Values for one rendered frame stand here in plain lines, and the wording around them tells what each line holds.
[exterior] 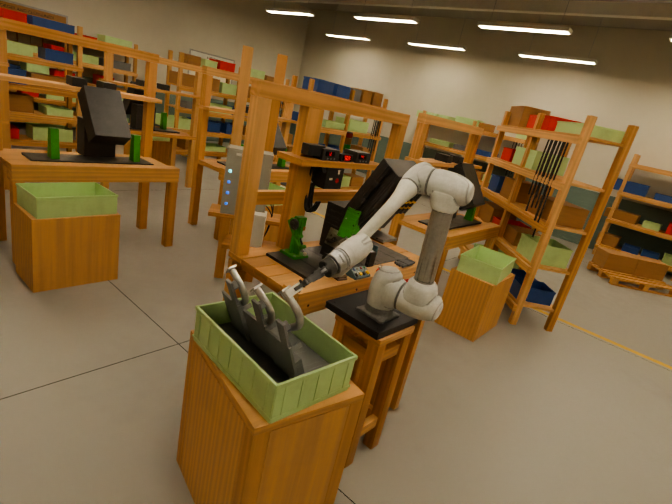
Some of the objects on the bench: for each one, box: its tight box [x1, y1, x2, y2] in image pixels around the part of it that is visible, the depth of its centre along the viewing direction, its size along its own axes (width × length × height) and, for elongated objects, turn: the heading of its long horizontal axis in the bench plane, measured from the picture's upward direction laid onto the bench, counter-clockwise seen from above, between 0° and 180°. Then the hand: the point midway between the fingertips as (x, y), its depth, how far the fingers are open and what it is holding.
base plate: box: [266, 240, 409, 279], centre depth 310 cm, size 42×110×2 cm, turn 106°
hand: (292, 291), depth 157 cm, fingers closed on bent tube, 3 cm apart
